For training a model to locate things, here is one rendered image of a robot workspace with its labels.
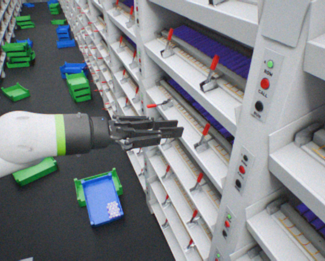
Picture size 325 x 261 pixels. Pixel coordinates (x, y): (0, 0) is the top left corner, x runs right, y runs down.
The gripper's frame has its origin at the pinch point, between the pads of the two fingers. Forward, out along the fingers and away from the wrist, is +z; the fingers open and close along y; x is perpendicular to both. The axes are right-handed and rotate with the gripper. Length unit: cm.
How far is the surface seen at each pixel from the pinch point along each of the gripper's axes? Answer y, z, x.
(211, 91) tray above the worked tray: 1.5, 8.7, 11.7
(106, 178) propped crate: -76, 6, -90
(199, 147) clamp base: 1.0, 11.4, -6.6
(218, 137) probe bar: 1.6, 16.7, -3.1
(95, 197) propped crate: -66, -3, -96
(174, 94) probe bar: -28.7, 16.0, -3.4
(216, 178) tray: 11.7, 11.2, -8.9
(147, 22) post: -44.6, 7.0, 18.4
